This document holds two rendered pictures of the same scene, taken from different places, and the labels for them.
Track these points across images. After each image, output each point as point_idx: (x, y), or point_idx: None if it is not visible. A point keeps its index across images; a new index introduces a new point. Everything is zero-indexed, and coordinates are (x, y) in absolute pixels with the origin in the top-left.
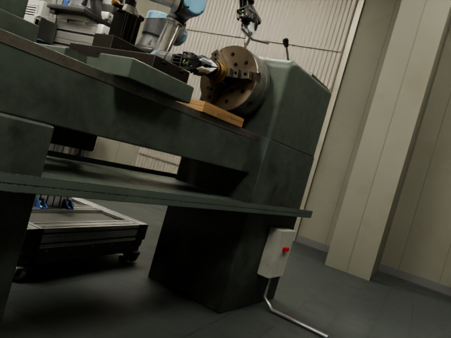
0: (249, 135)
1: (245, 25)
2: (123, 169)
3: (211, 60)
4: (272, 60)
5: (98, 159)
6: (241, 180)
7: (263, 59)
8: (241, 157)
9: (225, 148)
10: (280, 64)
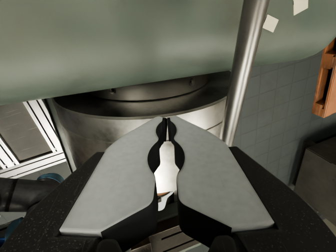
0: None
1: (123, 249)
2: (60, 129)
3: (165, 198)
4: (264, 58)
5: (66, 159)
6: None
7: (226, 66)
8: None
9: None
10: (284, 61)
